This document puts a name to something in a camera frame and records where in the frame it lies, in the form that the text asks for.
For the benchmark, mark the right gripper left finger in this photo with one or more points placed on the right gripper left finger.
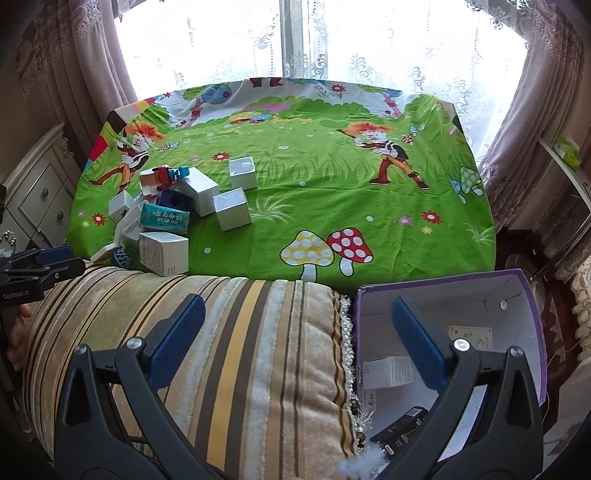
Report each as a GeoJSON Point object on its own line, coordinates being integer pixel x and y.
{"type": "Point", "coordinates": [111, 424]}

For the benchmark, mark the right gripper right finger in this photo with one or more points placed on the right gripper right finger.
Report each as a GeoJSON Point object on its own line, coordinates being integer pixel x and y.
{"type": "Point", "coordinates": [506, 437]}

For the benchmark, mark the white red medicine box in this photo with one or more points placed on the white red medicine box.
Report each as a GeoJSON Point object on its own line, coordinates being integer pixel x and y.
{"type": "Point", "coordinates": [163, 253]}

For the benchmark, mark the dark blue small box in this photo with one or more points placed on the dark blue small box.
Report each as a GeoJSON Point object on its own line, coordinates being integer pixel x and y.
{"type": "Point", "coordinates": [173, 199]}

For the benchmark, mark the silver white cube box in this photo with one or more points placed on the silver white cube box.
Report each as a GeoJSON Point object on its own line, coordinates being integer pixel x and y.
{"type": "Point", "coordinates": [242, 173]}
{"type": "Point", "coordinates": [231, 209]}

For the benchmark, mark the left hand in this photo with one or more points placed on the left hand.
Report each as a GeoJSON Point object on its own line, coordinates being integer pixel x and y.
{"type": "Point", "coordinates": [18, 340]}

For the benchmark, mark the white dresser with drawers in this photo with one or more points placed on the white dresser with drawers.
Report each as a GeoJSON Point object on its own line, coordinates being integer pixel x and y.
{"type": "Point", "coordinates": [40, 192]}

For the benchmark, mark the white plastic tray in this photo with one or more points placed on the white plastic tray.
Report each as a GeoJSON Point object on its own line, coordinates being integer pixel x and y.
{"type": "Point", "coordinates": [104, 253]}

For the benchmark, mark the small black box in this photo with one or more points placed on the small black box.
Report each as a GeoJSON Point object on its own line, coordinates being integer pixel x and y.
{"type": "Point", "coordinates": [397, 435]}

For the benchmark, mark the small white box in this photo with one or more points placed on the small white box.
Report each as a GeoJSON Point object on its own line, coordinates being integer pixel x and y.
{"type": "Point", "coordinates": [119, 206]}

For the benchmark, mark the purple white storage box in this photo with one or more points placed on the purple white storage box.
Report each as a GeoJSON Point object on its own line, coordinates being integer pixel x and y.
{"type": "Point", "coordinates": [493, 311]}

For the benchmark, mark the white box in bin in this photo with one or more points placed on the white box in bin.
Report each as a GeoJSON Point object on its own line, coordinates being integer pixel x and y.
{"type": "Point", "coordinates": [388, 372]}

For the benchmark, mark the white tube box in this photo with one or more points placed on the white tube box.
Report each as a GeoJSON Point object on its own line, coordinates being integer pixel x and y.
{"type": "Point", "coordinates": [368, 400]}

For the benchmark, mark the teal medicine box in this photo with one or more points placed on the teal medicine box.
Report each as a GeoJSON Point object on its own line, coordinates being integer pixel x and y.
{"type": "Point", "coordinates": [159, 218]}

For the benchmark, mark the red blue toy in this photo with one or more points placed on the red blue toy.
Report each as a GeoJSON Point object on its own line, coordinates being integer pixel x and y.
{"type": "Point", "coordinates": [166, 176]}

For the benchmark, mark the striped beige sofa cushion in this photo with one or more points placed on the striped beige sofa cushion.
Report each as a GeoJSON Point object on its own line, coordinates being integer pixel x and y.
{"type": "Point", "coordinates": [265, 390]}

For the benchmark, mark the tall white box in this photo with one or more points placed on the tall white box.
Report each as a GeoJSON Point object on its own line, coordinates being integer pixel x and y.
{"type": "Point", "coordinates": [201, 189]}

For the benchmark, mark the white curved shelf stand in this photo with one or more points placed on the white curved shelf stand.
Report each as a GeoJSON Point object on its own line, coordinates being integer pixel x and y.
{"type": "Point", "coordinates": [579, 179]}

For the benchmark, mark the green cartoon tablecloth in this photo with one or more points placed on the green cartoon tablecloth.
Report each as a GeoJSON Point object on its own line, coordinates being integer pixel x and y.
{"type": "Point", "coordinates": [355, 184]}

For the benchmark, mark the green tissue pack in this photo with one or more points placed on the green tissue pack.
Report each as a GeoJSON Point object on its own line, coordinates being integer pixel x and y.
{"type": "Point", "coordinates": [568, 151]}

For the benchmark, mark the pink curtain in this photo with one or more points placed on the pink curtain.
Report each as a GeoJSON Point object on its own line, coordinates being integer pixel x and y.
{"type": "Point", "coordinates": [550, 83]}

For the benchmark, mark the white lace curtain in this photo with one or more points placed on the white lace curtain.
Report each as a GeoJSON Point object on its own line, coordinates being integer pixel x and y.
{"type": "Point", "coordinates": [456, 50]}

